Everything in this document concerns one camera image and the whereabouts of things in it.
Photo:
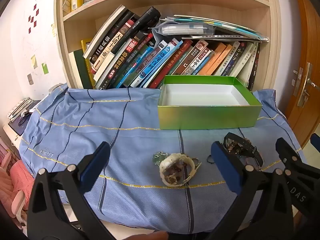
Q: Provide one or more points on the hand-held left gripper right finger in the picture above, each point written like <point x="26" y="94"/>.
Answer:
<point x="225" y="167"/>

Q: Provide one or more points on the clear plastic pouch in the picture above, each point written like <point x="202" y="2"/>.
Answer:
<point x="185" y="28"/>

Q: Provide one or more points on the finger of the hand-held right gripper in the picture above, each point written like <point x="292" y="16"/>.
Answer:
<point x="316" y="142"/>
<point x="287" y="151"/>

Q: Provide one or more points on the pile of thin booklets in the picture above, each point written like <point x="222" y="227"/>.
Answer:
<point x="225" y="27"/>

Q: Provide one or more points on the orange wooden door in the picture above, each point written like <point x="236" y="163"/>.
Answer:
<point x="307" y="42"/>

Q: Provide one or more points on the black wristwatch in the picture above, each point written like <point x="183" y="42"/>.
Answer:
<point x="246" y="146"/>

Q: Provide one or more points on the white wristwatch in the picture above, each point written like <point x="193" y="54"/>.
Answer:
<point x="166" y="163"/>

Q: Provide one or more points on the grey sticky note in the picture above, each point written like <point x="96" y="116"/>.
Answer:
<point x="30" y="78"/>

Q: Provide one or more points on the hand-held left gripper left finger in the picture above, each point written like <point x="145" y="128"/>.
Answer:
<point x="96" y="165"/>

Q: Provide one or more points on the row of books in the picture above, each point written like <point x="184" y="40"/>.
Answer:
<point x="160" y="57"/>

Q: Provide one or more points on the green cardboard box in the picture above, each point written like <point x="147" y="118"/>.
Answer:
<point x="207" y="117"/>

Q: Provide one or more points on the stack of papers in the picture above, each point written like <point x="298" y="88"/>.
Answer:
<point x="20" y="107"/>

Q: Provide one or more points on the wooden bookshelf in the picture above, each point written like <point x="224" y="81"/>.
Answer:
<point x="165" y="3"/>

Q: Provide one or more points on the blue striped cloth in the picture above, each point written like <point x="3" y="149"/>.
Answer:
<point x="100" y="130"/>

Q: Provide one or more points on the silver metal bangle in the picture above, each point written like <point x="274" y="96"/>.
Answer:
<point x="196" y="168"/>

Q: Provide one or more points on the glittering pendant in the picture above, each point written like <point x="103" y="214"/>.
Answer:
<point x="157" y="158"/>

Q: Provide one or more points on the yellow sticky note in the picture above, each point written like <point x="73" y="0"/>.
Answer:
<point x="33" y="61"/>

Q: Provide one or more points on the dark blue notebook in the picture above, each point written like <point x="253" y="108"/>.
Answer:
<point x="20" y="127"/>

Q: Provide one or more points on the pink chair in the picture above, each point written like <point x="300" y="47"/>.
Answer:
<point x="17" y="177"/>

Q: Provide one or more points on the red wall stickers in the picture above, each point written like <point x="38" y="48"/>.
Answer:
<point x="32" y="19"/>

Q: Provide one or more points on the green sticky note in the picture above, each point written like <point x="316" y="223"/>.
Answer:
<point x="45" y="68"/>

